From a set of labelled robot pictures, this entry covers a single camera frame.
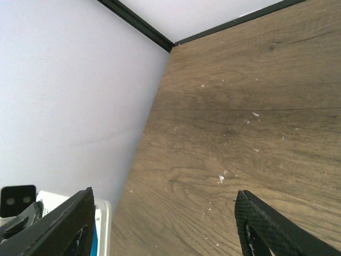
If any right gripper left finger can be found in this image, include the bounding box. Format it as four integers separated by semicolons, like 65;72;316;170
1;187;95;255

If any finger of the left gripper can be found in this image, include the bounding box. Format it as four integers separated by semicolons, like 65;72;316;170
1;185;42;240

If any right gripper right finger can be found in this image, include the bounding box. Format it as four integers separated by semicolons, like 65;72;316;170
234;190;340;256

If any white remote control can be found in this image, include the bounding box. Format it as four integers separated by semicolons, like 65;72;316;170
0;190;111;256

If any black aluminium frame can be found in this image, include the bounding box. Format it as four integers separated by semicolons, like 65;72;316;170
100;1;298;52

